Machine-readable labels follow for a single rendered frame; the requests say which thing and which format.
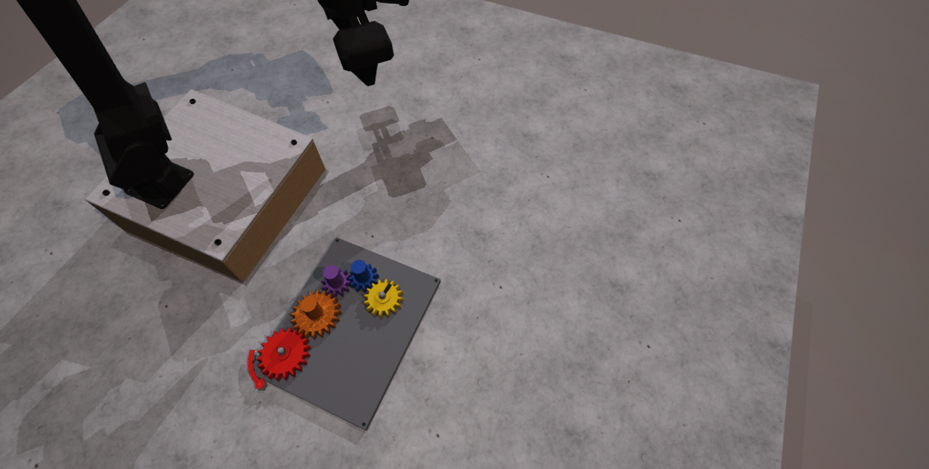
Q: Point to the yellow gear with black stripe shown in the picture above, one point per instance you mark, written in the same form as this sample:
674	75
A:
389	303

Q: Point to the orange gear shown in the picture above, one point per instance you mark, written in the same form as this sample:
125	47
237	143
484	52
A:
315	314

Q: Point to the red curved arrow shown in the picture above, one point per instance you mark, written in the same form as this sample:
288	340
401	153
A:
259	383

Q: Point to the blue gear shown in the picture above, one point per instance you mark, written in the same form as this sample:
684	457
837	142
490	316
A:
363	275

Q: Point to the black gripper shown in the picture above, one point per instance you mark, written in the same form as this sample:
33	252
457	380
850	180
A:
360	47

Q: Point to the red gear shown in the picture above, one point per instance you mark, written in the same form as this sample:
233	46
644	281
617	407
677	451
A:
275	365

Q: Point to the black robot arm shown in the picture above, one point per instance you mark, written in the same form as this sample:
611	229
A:
132	133

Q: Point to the purple gear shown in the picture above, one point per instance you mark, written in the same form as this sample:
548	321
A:
335	280

